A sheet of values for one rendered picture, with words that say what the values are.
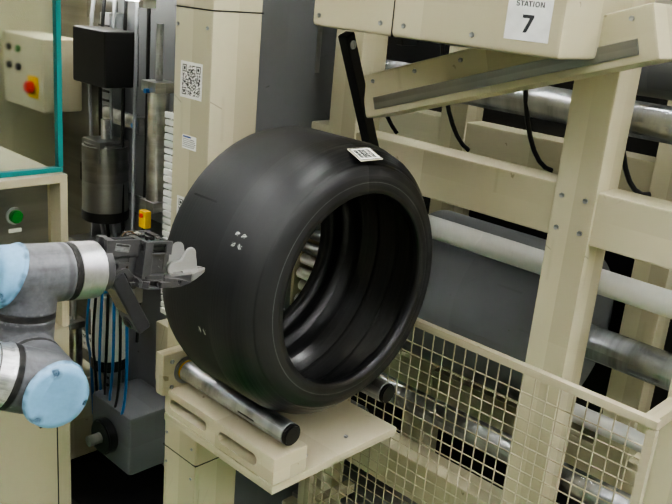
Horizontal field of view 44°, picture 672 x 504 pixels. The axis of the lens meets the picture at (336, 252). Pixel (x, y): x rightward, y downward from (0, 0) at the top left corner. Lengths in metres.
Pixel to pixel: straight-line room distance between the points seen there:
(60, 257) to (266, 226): 0.36
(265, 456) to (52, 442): 0.71
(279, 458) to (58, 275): 0.59
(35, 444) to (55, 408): 0.99
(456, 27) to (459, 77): 0.19
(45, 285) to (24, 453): 0.95
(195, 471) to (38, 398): 0.94
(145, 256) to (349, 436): 0.69
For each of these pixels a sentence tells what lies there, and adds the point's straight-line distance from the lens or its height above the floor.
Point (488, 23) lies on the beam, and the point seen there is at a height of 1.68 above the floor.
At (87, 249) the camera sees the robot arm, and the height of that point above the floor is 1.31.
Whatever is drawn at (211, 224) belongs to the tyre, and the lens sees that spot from 1.49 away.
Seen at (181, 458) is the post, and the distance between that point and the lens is 2.07.
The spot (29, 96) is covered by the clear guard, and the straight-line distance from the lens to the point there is 1.91.
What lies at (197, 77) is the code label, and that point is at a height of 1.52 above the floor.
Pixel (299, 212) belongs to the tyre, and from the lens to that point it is 1.43.
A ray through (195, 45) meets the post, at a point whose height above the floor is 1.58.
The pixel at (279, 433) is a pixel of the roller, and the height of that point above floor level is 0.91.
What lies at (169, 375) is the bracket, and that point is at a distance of 1.83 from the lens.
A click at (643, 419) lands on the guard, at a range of 1.70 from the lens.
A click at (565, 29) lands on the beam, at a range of 1.50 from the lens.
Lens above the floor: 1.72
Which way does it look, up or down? 18 degrees down
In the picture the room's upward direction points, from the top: 5 degrees clockwise
